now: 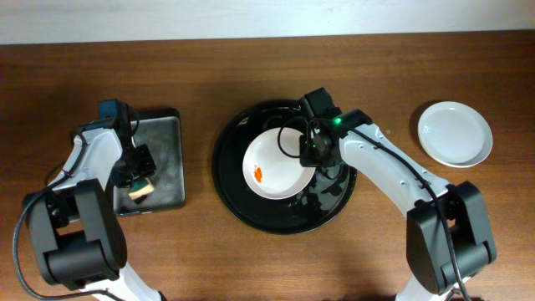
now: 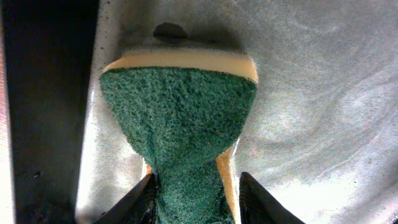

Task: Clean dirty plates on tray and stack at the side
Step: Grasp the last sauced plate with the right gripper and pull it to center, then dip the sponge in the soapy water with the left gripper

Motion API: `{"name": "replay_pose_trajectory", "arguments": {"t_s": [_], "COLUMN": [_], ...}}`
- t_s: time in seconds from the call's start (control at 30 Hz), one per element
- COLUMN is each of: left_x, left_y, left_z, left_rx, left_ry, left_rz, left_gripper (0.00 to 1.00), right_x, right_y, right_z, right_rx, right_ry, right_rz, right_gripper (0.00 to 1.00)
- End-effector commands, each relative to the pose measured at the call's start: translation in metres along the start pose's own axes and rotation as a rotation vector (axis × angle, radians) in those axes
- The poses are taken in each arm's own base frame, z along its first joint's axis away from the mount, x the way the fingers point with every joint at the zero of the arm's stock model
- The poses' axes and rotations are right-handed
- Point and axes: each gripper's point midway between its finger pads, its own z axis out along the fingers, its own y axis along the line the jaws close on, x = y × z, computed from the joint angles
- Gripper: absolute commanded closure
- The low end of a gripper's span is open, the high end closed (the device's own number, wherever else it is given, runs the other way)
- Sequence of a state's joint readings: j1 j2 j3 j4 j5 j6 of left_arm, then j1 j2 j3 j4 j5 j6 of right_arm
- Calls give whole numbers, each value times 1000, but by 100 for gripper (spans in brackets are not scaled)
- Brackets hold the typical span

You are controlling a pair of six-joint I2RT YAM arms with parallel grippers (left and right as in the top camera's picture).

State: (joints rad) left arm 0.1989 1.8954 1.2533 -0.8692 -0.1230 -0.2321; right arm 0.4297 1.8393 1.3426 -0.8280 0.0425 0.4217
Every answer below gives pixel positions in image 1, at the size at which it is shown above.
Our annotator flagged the green yellow sponge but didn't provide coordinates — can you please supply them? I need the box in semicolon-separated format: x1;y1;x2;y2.
128;178;154;200

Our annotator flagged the white plate bottom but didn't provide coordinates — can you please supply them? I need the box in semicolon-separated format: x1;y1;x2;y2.
242;128;315;200

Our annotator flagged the white plate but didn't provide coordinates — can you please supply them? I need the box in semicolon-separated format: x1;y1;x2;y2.
417;101;493;150
423;145;492;168
242;128;315;200

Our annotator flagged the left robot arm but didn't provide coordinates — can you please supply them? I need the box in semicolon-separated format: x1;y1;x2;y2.
12;99;164;300

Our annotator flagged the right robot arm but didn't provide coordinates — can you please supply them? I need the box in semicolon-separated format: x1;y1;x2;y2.
298;88;497;300

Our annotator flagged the metal soapy water tray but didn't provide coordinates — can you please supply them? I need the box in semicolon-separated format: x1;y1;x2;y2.
113;108;186;216

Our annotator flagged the round black serving tray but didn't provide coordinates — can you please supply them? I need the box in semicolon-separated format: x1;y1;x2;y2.
212;99;357;235

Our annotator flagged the orange sauce stain bottom plate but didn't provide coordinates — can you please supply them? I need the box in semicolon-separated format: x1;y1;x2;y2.
254;166;262;183

